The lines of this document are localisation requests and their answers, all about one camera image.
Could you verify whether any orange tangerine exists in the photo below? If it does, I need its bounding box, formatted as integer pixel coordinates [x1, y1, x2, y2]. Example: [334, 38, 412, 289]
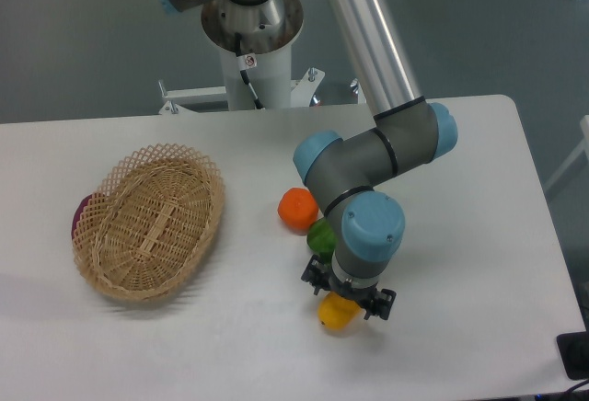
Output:
[277, 188, 319, 232]

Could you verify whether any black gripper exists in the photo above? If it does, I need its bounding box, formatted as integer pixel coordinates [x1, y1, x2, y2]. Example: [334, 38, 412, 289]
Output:
[301, 254, 397, 320]

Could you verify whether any black cable on pedestal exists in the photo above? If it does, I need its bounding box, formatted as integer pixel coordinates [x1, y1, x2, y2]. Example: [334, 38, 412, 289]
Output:
[234, 32, 267, 110]

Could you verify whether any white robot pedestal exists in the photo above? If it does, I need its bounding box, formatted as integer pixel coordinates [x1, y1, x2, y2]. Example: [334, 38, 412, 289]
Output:
[158, 0, 326, 115]

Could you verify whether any purple fruit behind basket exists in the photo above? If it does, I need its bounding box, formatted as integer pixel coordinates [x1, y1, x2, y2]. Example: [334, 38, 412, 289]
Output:
[71, 192, 107, 240]

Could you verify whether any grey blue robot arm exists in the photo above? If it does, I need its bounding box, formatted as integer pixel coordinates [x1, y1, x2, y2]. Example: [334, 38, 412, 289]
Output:
[159, 0, 457, 319]

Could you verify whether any white frame at right edge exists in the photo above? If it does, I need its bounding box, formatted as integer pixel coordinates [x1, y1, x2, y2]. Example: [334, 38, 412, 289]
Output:
[543, 115, 588, 201]

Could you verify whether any yellow mango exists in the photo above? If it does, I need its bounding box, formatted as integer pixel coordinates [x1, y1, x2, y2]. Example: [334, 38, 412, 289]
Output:
[317, 292, 361, 331]

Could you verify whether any green bok choy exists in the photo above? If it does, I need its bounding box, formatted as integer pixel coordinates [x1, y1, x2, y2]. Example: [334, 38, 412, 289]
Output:
[306, 218, 337, 265]

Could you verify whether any black device at table edge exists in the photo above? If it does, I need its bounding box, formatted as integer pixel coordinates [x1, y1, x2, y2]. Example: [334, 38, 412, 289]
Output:
[556, 331, 588, 380]

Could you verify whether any woven wicker basket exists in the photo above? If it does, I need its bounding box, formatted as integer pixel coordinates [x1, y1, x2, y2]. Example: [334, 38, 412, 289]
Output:
[72, 143, 225, 303]

